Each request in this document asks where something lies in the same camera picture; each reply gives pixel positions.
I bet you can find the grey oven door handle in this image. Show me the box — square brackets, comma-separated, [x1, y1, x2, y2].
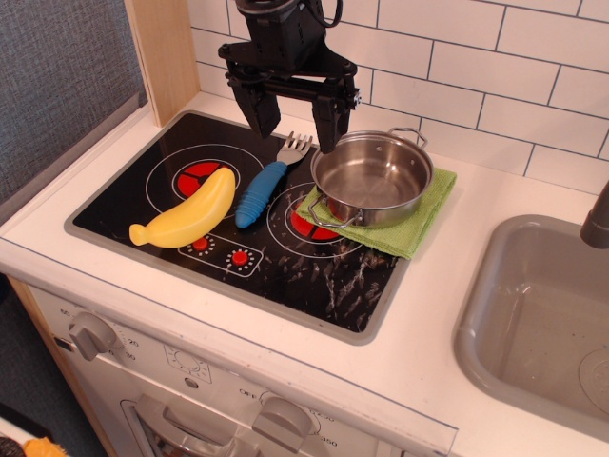
[132, 395, 263, 456]

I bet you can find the grey faucet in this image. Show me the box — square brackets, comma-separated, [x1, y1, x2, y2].
[580, 182, 609, 249]

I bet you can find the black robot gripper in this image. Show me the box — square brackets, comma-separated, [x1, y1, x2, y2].
[218, 1, 359, 153]

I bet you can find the white toy oven front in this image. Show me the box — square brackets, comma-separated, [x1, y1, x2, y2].
[30, 288, 456, 456]

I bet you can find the grey plastic sink basin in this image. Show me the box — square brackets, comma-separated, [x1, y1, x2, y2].
[455, 214, 608, 441]

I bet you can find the black toy stovetop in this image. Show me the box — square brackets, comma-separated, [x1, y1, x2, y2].
[64, 109, 410, 347]

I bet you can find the stainless steel pot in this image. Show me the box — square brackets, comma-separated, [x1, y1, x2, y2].
[307, 128, 434, 229]

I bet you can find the grey oven temperature knob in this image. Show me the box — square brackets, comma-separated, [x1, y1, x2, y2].
[252, 397, 313, 453]

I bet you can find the grey timer knob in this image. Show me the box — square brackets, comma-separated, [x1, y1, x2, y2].
[69, 312, 117, 361]

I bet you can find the blue handled toy fork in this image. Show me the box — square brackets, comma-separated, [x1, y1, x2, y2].
[235, 132, 313, 229]

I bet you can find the green microfiber cloth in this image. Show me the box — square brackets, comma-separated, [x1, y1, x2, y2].
[295, 166, 458, 261]

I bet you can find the yellow plastic toy banana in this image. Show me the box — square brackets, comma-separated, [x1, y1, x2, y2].
[128, 168, 236, 248]

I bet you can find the orange plush object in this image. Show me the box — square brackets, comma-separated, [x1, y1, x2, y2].
[22, 437, 68, 457]

